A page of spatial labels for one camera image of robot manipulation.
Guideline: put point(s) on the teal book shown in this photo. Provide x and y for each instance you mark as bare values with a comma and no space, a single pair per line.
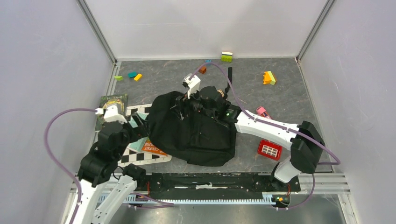
137,145

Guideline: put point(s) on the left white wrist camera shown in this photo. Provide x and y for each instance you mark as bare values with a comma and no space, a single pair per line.
110,114

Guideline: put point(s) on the brown orange cube block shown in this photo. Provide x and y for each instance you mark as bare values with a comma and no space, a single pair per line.
202,70

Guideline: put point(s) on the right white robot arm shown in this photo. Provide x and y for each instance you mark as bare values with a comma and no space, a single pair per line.
303,141

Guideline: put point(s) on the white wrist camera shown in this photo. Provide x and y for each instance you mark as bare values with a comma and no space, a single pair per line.
110,114
192,82

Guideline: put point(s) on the orange treehouse book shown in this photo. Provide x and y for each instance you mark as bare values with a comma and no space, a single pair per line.
148,147

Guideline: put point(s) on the teal block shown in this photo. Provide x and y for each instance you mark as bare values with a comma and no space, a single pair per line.
132,74

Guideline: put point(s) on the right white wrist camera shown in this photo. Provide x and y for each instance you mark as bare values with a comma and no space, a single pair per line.
192,82

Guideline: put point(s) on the dark green fantasy book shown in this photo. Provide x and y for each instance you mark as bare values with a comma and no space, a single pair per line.
119,101

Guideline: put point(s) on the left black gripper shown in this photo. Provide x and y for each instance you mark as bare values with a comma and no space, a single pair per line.
142,130

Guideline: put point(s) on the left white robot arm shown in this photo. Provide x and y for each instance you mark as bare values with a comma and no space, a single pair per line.
98,165

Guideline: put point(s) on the black student backpack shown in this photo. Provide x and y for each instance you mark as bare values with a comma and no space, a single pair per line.
206,138

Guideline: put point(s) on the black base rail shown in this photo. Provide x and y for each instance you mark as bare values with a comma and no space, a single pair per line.
206,188

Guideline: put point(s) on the pink capped marker tube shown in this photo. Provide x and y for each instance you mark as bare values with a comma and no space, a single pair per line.
261,111

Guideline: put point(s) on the green half round block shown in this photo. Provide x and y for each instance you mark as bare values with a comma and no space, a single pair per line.
118,78

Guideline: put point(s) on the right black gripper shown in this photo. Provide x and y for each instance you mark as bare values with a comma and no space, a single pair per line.
182,102

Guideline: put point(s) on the red window toy brick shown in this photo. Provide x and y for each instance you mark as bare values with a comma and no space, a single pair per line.
269,149

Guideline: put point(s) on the yellow orange block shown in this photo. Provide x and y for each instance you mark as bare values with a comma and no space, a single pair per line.
138,77

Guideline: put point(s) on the green white block stack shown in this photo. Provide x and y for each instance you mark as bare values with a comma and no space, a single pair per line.
226,56

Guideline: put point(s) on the orange green block stack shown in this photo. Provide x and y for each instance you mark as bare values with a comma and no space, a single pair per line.
269,78

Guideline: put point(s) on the black white chessboard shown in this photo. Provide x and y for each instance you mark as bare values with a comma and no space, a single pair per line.
140,158

